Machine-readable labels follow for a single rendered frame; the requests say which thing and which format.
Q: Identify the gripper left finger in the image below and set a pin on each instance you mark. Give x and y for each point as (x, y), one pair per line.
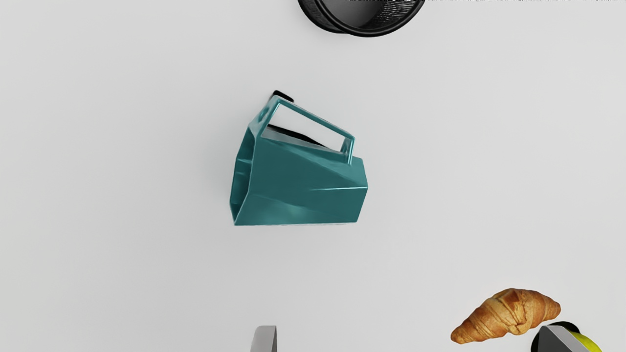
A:
(265, 341)

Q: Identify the teal faceted mug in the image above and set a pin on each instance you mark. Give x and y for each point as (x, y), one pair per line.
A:
(298, 188)

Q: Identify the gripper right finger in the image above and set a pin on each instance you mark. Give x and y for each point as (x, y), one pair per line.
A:
(555, 342)

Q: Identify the yellow-green round fruit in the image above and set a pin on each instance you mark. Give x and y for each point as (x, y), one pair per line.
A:
(588, 344)

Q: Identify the black mesh pen holder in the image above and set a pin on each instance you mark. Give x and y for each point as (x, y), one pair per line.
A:
(359, 28)

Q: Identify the golden brown croissant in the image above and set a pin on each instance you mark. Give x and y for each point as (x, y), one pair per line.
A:
(506, 315)

